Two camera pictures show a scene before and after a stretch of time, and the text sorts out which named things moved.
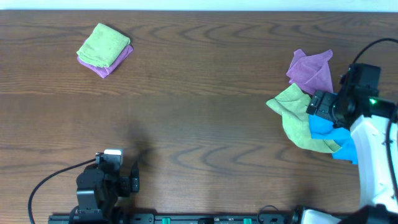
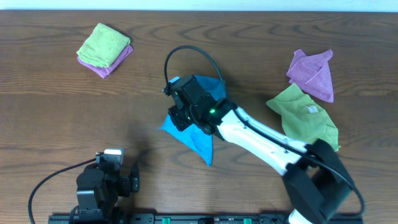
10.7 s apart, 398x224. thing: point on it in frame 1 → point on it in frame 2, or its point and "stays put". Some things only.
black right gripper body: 315,104 → 178,117
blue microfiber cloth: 323,129 → 199,140
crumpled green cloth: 293,106 stays put
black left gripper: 134,182 stays put
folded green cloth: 104,46 stays put
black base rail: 172,218 stays put
